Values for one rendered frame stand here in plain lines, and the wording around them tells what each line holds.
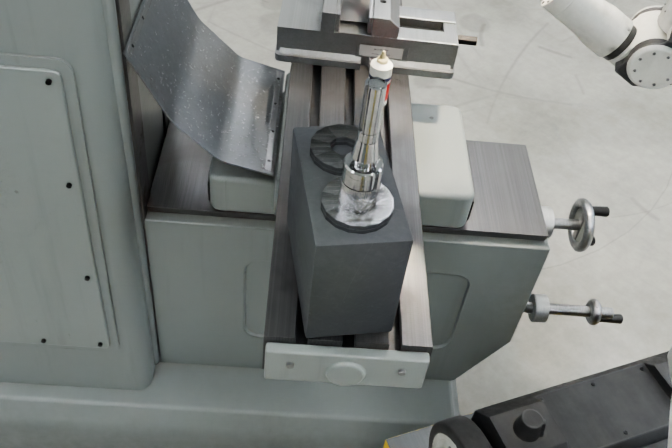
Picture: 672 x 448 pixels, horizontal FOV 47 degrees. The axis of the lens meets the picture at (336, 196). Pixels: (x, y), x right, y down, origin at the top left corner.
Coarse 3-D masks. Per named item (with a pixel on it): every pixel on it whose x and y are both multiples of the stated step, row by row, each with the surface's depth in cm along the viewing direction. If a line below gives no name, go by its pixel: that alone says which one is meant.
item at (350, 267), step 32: (320, 128) 104; (352, 128) 103; (320, 160) 98; (384, 160) 101; (320, 192) 95; (384, 192) 95; (288, 224) 115; (320, 224) 91; (352, 224) 90; (384, 224) 92; (320, 256) 90; (352, 256) 91; (384, 256) 92; (320, 288) 95; (352, 288) 96; (384, 288) 97; (320, 320) 99; (352, 320) 101; (384, 320) 102
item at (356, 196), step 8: (344, 176) 89; (344, 184) 90; (352, 184) 89; (360, 184) 88; (368, 184) 88; (376, 184) 89; (344, 192) 90; (352, 192) 89; (360, 192) 89; (368, 192) 89; (376, 192) 90; (344, 200) 91; (352, 200) 90; (360, 200) 90; (368, 200) 90; (376, 200) 92; (352, 208) 91; (360, 208) 91; (368, 208) 91
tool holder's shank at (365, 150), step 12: (372, 84) 81; (384, 84) 81; (372, 96) 81; (384, 96) 82; (372, 108) 82; (360, 120) 84; (372, 120) 83; (360, 132) 85; (372, 132) 84; (360, 144) 86; (372, 144) 86; (360, 156) 87; (372, 156) 87
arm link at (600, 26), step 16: (576, 0) 115; (592, 0) 116; (560, 16) 117; (576, 16) 116; (592, 16) 116; (608, 16) 116; (624, 16) 117; (640, 16) 120; (656, 16) 118; (576, 32) 119; (592, 32) 117; (608, 32) 116; (624, 32) 117; (640, 32) 117; (656, 32) 115; (592, 48) 119; (608, 48) 118; (624, 48) 118; (624, 64) 117
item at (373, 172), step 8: (344, 160) 89; (352, 160) 89; (344, 168) 89; (352, 168) 88; (360, 168) 88; (368, 168) 88; (376, 168) 88; (352, 176) 88; (360, 176) 87; (368, 176) 87; (376, 176) 88
